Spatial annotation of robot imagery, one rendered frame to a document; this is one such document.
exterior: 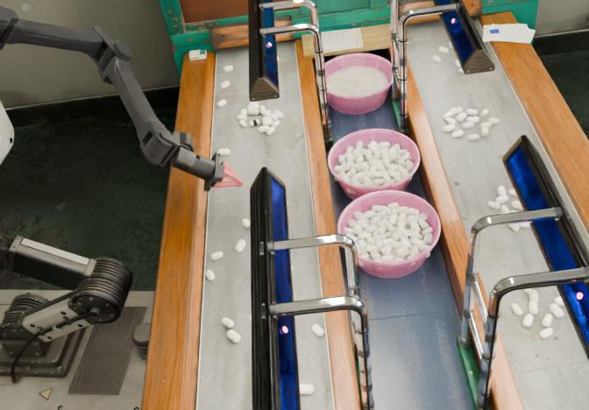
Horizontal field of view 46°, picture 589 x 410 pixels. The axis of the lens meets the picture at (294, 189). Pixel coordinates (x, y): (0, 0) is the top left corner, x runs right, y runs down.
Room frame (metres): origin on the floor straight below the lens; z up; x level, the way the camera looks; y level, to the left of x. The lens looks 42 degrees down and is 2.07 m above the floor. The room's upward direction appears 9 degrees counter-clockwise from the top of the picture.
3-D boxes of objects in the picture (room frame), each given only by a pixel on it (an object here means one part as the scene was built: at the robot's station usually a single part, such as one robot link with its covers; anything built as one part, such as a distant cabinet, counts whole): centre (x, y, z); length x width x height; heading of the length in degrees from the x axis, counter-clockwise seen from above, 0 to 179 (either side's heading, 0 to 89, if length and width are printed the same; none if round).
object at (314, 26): (1.80, -0.05, 0.90); 0.20 x 0.19 x 0.45; 177
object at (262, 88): (1.81, 0.03, 1.08); 0.62 x 0.08 x 0.07; 177
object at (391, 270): (1.25, -0.23, 0.72); 0.27 x 0.27 x 0.10
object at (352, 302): (0.83, -0.01, 0.90); 0.20 x 0.19 x 0.45; 177
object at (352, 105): (1.97, -0.26, 0.72); 0.27 x 0.27 x 0.10
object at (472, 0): (2.22, -0.62, 0.83); 0.30 x 0.06 x 0.07; 87
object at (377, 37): (2.18, -0.27, 0.77); 0.33 x 0.15 x 0.01; 87
